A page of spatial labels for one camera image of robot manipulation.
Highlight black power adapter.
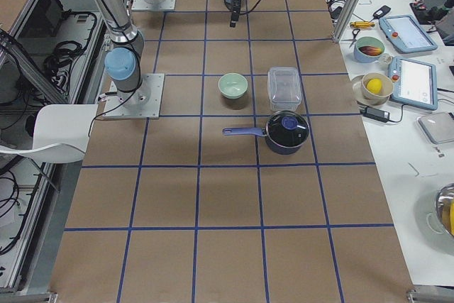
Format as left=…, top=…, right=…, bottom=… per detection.
left=360, top=106, right=390, bottom=123

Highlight dark blue saucepan with lid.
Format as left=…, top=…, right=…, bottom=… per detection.
left=222, top=110, right=309, bottom=155

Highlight white kitchen scale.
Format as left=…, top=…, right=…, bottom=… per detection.
left=416, top=112, right=454, bottom=144

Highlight green bowl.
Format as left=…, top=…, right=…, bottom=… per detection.
left=218, top=73, right=248, bottom=99

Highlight blue teach pendant far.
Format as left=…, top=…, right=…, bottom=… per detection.
left=379, top=15, right=438, bottom=53

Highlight blue bowl with fruit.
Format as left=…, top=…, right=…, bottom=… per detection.
left=353, top=36, right=385, bottom=63

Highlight blue teach pendant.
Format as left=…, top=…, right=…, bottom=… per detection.
left=379, top=15, right=438, bottom=53
left=388, top=57, right=438, bottom=111

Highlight beige plate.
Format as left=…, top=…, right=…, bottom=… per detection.
left=351, top=75, right=391, bottom=106

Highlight blue teach pendant near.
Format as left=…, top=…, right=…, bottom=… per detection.
left=388, top=57, right=438, bottom=111

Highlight steel mixing bowl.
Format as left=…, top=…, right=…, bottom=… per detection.
left=426, top=183, right=453, bottom=237

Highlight clear plastic food container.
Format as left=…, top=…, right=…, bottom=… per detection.
left=267, top=67, right=302, bottom=111

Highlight white chair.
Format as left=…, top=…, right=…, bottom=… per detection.
left=1, top=104, right=98, bottom=164

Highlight yellow handled screwdriver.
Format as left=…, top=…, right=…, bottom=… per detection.
left=350, top=21, right=375, bottom=29

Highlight black car key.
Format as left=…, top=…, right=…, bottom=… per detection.
left=372, top=5, right=391, bottom=20

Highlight beige bowl with lemon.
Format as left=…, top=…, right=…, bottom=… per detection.
left=360, top=72, right=394, bottom=100

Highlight scissors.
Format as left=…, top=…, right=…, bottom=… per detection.
left=350, top=28, right=361, bottom=47

